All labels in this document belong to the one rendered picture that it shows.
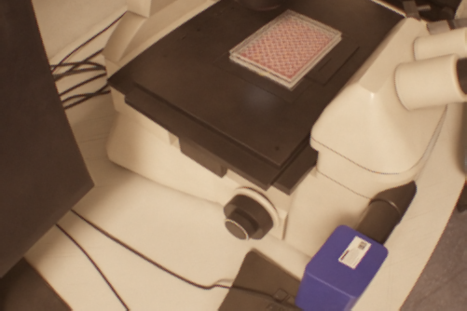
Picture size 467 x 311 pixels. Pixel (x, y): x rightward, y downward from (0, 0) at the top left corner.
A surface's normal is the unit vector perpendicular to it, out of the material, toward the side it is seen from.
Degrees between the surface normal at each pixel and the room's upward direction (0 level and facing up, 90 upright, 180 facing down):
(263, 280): 4
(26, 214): 86
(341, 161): 90
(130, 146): 48
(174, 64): 0
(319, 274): 0
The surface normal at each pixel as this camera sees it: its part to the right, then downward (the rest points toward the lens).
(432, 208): -0.02, -0.67
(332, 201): -0.62, 0.59
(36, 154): 0.78, 0.40
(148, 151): -0.47, 0.00
